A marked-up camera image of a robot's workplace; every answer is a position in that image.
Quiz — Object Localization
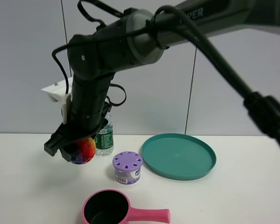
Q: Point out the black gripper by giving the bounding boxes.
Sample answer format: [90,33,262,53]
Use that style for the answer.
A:
[44,77,112,162]

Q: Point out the rainbow coloured ball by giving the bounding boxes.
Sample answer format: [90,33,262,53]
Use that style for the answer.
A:
[70,137,96,165]

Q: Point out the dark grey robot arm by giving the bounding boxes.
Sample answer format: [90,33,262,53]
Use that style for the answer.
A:
[44,0,280,161]

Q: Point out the green label water bottle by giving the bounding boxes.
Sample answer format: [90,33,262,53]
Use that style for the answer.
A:
[95,113,114,156]

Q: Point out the purple air freshener can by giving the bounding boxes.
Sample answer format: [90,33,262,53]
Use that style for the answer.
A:
[112,151,143,184]

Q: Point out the pink saucepan black inside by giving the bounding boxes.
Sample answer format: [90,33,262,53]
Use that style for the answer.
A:
[82,189,171,224]

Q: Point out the teal round plate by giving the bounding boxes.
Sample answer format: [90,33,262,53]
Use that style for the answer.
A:
[140,133,217,181]

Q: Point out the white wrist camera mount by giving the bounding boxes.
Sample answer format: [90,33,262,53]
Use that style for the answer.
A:
[42,77,73,125]

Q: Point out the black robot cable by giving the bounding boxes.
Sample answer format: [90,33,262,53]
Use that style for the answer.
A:
[51,0,280,161]

